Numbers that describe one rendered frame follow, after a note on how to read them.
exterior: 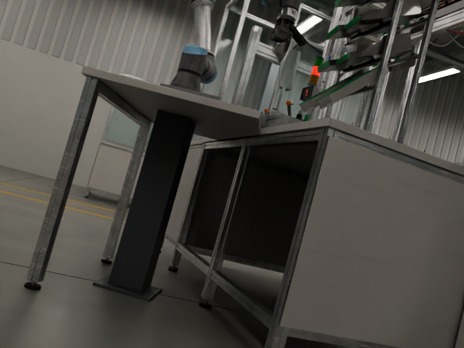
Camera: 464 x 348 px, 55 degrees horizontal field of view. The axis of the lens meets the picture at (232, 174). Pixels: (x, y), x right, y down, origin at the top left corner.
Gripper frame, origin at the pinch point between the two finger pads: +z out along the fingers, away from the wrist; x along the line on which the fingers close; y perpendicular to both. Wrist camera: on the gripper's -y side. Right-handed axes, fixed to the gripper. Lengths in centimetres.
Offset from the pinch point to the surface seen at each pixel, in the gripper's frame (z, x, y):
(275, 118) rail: 29.3, 6.4, -2.3
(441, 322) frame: 95, 70, -61
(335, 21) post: -41, -23, -34
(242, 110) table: 39, 42, 26
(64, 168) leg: 77, 16, 80
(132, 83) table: 39, 24, 65
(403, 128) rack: 25, 49, -40
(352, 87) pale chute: 15.5, 44.0, -15.1
